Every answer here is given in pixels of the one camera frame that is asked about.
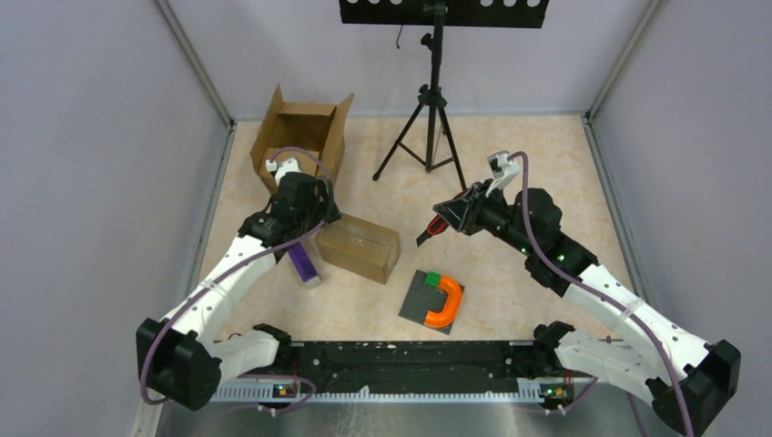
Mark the green block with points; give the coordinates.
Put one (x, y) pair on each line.
(433, 279)

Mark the grey knife holder plate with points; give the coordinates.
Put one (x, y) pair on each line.
(420, 298)

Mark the large cardboard express box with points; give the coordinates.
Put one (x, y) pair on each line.
(315, 127)

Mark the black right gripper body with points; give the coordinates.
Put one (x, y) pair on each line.
(490, 214)

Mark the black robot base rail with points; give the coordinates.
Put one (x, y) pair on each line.
(431, 370)

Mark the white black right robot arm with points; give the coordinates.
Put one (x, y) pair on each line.
(686, 379)

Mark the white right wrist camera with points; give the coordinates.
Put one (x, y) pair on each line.
(505, 168)

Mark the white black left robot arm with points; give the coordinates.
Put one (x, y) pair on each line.
(179, 357)

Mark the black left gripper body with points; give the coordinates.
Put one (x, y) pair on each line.
(319, 211)

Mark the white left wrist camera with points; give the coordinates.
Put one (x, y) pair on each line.
(278, 170)

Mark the black perforated tripod tray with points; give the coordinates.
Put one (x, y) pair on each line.
(503, 14)

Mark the red black utility knife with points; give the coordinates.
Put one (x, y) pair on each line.
(435, 227)

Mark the small cardboard box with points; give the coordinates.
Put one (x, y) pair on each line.
(360, 247)

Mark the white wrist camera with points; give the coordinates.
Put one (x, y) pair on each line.
(278, 170)
(505, 168)

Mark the black tripod stand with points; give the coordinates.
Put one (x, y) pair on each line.
(430, 96)

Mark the purple rectangular box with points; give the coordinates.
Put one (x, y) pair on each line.
(304, 266)

